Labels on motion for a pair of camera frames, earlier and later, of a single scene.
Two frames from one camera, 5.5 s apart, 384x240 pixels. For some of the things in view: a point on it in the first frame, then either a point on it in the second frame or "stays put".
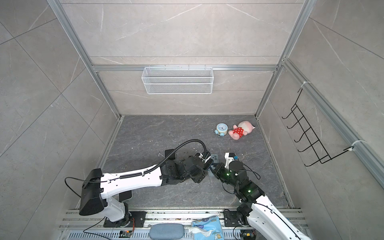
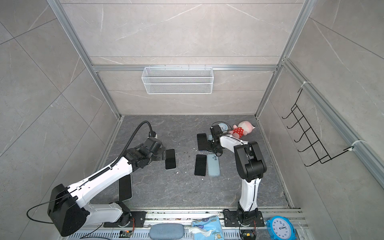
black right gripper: x=218 y=171 → x=209 y=142
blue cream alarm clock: x=221 y=129 stays put
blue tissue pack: x=207 y=228 stays put
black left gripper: x=202 y=176 → x=162 y=153
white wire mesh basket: x=177 y=80 stays put
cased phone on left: x=167 y=152 stays put
